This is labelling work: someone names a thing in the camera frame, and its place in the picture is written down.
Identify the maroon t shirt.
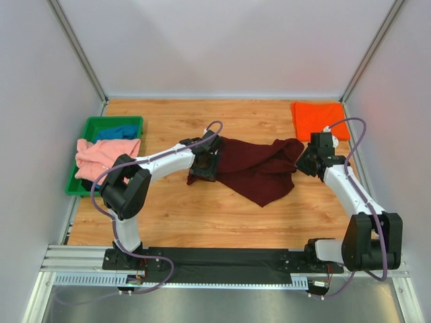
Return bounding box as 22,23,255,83
187,136,306,208

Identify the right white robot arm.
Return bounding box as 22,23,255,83
296,132,403,272

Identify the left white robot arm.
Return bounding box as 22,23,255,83
99,130,224,271

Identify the folded orange t shirt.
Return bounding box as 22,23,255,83
291,102,345,141

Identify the blue t shirt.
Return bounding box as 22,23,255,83
93,124,139,143

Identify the pink t shirt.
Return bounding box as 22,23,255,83
75,139,141,182

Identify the black base mat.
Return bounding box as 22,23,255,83
102,247,343,285

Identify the green plastic bin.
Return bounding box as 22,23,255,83
65,116,143,196

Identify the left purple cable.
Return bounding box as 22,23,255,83
53,120,225,306

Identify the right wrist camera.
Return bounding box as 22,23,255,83
323,126,339,148

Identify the grey slotted cable duct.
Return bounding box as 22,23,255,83
53,274,309,289

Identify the aluminium rail frame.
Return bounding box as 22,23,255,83
40,244,410,279

